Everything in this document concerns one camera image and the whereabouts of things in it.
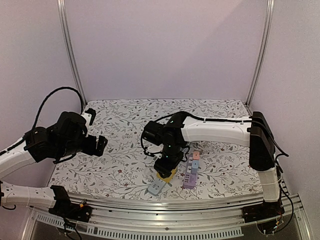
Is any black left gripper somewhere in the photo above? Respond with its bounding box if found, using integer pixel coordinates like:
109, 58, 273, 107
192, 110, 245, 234
57, 134, 108, 158

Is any yellow cube socket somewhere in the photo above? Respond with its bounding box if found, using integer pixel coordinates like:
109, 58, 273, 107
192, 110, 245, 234
156, 169, 177, 183

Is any light blue power strip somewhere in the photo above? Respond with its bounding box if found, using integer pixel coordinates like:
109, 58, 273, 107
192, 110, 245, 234
147, 178, 167, 196

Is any purple power strip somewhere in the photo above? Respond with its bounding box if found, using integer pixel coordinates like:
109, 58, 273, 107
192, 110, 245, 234
182, 150, 200, 189

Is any blue plug adapter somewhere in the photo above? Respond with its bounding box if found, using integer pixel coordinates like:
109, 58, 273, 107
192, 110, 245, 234
191, 160, 199, 174

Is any pink plug adapter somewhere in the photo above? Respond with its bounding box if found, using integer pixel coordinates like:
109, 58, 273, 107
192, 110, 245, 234
192, 151, 200, 161

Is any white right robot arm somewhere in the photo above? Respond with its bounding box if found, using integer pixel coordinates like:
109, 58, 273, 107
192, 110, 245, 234
140, 111, 288, 218

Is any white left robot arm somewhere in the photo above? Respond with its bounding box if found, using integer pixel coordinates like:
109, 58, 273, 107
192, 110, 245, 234
0, 108, 108, 217

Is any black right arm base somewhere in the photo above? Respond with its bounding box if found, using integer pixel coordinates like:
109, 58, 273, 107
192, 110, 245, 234
241, 200, 285, 223

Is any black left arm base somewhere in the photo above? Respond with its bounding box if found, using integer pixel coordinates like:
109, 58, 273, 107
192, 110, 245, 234
48, 185, 93, 223

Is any floral patterned table mat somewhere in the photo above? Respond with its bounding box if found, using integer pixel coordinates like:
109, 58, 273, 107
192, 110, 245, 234
49, 99, 262, 201

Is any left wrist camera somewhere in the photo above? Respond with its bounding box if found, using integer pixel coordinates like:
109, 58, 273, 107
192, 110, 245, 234
81, 108, 97, 126

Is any left aluminium frame post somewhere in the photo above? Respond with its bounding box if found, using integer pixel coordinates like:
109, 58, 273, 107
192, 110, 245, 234
56, 0, 87, 104

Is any aluminium frame post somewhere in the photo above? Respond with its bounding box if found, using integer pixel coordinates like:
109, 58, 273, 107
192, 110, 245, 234
245, 0, 275, 108
56, 0, 87, 104

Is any right aluminium frame post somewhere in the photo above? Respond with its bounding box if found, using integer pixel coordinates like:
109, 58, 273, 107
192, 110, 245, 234
245, 0, 275, 108

